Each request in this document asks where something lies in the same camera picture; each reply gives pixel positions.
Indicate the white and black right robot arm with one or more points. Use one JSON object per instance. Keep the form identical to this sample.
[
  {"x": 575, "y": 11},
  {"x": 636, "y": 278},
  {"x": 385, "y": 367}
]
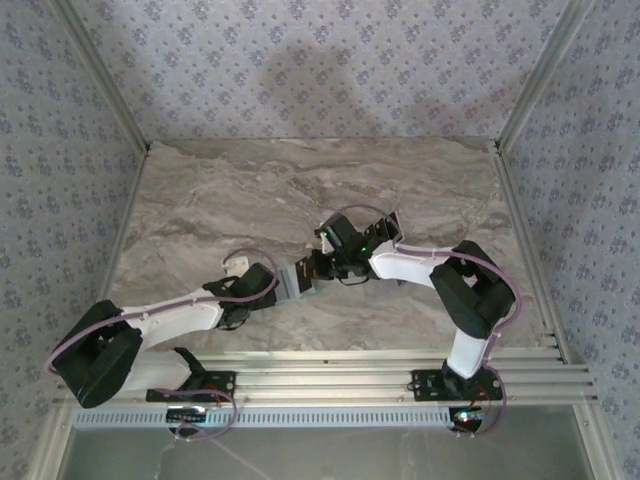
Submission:
[{"x": 405, "y": 265}]

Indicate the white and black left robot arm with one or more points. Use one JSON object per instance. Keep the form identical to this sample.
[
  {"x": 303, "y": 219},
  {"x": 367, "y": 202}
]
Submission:
[{"x": 175, "y": 320}]

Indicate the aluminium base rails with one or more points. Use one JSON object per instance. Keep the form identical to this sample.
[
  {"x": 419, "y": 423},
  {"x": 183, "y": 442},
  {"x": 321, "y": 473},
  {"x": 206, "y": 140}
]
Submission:
[{"x": 325, "y": 380}]

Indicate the small circuit board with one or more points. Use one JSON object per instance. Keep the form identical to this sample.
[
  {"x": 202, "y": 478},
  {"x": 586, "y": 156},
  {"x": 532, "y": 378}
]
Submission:
[
  {"x": 187, "y": 415},
  {"x": 465, "y": 417}
]

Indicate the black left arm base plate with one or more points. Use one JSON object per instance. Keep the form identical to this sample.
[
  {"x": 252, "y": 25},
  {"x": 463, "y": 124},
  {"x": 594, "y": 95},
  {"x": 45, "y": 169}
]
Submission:
[{"x": 220, "y": 382}]

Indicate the aluminium table side rail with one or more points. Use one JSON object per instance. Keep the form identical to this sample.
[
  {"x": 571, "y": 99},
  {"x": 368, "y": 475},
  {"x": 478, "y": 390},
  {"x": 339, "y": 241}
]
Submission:
[
  {"x": 123, "y": 225},
  {"x": 529, "y": 250}
]

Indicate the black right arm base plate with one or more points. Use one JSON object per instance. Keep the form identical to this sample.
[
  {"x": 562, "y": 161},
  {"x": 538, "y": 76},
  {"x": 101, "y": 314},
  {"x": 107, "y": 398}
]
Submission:
[{"x": 425, "y": 385}]

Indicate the aluminium frame leg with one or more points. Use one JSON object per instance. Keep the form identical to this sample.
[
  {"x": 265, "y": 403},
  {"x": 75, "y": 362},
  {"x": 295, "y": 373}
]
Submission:
[
  {"x": 595, "y": 445},
  {"x": 50, "y": 450}
]

